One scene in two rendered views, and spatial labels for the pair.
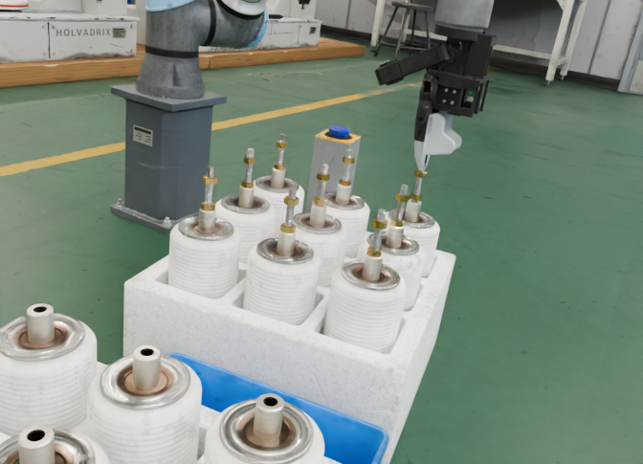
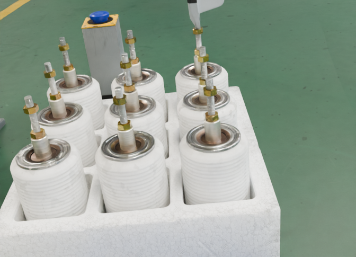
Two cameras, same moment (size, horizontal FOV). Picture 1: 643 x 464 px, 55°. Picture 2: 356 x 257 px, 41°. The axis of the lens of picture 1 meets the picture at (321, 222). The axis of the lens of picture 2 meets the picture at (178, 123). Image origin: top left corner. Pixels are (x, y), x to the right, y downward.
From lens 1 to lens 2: 0.22 m
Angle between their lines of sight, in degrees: 16
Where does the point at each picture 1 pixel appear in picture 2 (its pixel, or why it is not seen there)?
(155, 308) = (28, 246)
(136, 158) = not seen: outside the picture
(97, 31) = not seen: outside the picture
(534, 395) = (332, 169)
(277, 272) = (135, 168)
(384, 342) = (245, 187)
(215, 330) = (96, 241)
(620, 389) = not seen: outside the picture
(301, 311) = (163, 191)
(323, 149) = (93, 37)
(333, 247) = (158, 122)
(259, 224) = (82, 127)
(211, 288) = (72, 205)
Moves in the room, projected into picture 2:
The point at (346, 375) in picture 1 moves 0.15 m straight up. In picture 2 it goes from (230, 230) to (224, 133)
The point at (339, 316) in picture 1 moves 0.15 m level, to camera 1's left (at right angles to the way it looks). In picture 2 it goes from (203, 183) to (92, 215)
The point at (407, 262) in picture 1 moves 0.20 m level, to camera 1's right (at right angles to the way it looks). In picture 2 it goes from (228, 112) to (339, 83)
